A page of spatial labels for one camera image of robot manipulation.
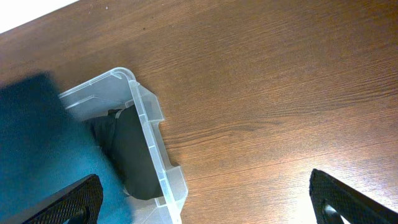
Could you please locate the black garment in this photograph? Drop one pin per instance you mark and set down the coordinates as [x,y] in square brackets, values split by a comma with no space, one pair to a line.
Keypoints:
[120,136]

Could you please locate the clear plastic storage container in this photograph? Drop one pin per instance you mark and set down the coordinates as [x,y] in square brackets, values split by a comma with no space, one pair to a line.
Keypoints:
[119,89]

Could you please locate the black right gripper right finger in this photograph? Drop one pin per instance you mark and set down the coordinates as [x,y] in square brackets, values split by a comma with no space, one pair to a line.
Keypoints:
[334,202]

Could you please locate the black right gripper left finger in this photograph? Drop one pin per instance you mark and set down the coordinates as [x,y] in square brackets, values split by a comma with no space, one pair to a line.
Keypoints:
[78,203]

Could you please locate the blue denim jeans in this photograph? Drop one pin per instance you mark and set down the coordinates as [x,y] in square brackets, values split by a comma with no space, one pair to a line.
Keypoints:
[44,149]

